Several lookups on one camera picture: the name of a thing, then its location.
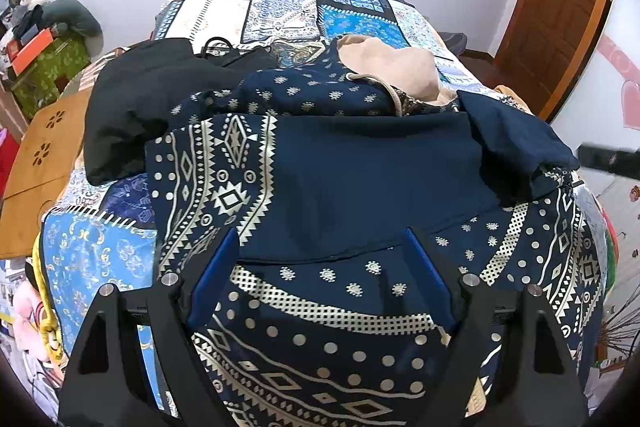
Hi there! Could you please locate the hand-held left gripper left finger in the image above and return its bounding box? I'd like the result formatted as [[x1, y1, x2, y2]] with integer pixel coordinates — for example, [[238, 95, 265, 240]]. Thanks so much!
[[57, 227, 241, 427]]

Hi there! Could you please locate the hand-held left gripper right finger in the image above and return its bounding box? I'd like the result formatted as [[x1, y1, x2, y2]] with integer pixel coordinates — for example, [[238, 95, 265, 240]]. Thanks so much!
[[404, 226, 589, 427]]

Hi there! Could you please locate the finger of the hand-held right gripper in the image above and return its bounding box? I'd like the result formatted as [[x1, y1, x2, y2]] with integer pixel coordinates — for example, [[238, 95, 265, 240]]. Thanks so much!
[[577, 145, 640, 182]]

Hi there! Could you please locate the navy patterned garment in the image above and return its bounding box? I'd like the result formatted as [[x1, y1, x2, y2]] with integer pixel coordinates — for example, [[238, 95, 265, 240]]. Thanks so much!
[[145, 52, 608, 427]]

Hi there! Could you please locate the brown wooden door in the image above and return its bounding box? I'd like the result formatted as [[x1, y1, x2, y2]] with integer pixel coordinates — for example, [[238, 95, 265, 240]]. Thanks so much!
[[492, 0, 621, 122]]

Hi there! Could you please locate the black garment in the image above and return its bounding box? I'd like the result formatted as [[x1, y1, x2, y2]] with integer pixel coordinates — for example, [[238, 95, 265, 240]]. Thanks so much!
[[84, 39, 281, 186]]

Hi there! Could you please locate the grey cushion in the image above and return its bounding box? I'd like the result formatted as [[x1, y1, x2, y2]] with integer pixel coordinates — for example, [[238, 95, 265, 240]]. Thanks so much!
[[440, 32, 469, 56]]

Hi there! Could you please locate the wooden folding table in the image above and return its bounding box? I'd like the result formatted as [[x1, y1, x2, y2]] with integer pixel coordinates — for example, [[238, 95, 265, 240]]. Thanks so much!
[[0, 89, 94, 261]]

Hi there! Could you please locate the beige garment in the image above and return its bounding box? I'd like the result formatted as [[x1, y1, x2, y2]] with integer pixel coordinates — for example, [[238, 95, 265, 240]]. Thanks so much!
[[336, 34, 459, 106]]

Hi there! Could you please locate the green patterned box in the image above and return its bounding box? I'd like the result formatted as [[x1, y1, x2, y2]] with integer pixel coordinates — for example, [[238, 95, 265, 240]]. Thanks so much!
[[10, 34, 94, 118]]

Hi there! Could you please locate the blue patchwork bedspread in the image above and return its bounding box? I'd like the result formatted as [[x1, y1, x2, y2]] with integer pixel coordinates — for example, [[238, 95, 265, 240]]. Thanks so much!
[[37, 0, 616, 413]]

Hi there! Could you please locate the orange box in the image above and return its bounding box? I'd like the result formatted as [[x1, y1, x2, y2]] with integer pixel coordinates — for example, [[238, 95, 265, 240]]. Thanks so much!
[[11, 28, 55, 76]]

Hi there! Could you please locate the grey plush pillow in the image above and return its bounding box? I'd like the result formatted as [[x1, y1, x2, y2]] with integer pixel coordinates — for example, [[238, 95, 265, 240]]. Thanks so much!
[[42, 0, 105, 52]]

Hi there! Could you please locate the clutter pile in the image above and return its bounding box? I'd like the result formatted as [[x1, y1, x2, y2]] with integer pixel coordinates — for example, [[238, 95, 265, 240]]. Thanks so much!
[[2, 0, 49, 40]]

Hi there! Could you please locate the pink heart wall sticker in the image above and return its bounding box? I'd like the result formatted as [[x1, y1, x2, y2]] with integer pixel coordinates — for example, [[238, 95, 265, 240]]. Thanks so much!
[[597, 34, 640, 130]]

